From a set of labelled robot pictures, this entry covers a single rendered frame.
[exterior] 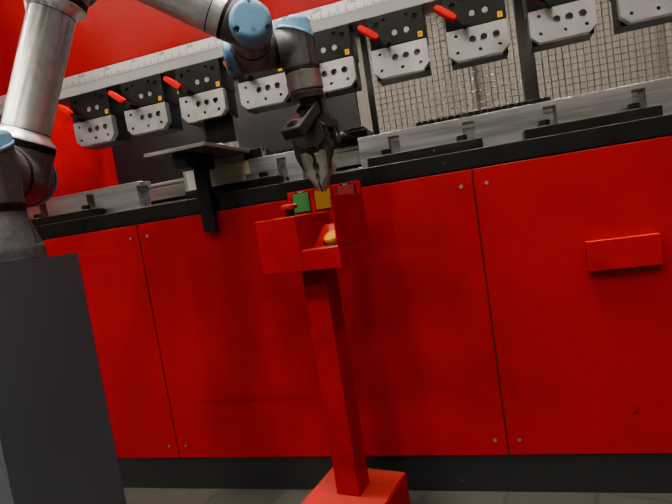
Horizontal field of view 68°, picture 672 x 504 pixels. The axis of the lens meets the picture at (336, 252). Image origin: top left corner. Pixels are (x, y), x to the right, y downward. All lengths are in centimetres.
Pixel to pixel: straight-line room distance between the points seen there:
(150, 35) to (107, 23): 16
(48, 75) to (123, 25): 70
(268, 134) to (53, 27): 111
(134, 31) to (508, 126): 115
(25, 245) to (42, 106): 30
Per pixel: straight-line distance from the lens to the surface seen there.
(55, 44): 117
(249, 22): 97
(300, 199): 124
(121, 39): 182
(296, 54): 111
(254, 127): 214
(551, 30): 144
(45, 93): 115
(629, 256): 131
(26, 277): 96
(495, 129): 141
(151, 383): 170
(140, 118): 173
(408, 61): 144
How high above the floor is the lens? 78
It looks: 5 degrees down
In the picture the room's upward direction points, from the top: 9 degrees counter-clockwise
